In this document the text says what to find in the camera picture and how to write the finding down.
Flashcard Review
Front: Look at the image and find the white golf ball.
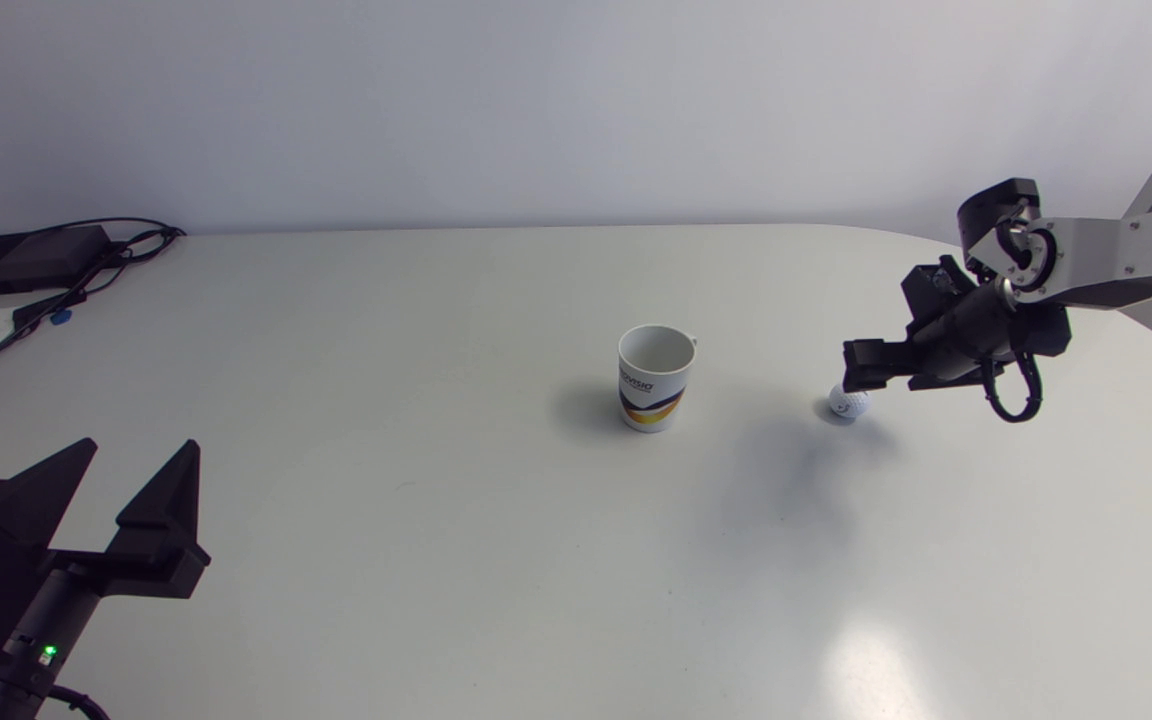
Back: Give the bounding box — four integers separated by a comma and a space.
828, 383, 873, 422

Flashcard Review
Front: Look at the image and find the white mug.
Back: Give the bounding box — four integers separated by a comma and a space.
617, 324, 699, 434

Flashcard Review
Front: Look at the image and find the thick black power cable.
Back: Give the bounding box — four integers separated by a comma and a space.
0, 226, 187, 396

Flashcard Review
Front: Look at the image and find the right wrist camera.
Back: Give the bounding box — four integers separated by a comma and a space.
900, 256, 983, 327

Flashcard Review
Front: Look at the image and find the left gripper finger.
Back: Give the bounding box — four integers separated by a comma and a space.
0, 437, 98, 563
100, 439, 212, 600

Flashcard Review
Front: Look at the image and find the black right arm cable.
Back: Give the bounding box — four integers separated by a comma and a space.
982, 352, 1045, 424

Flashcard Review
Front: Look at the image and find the black power brick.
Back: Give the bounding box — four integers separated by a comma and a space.
0, 225, 114, 299

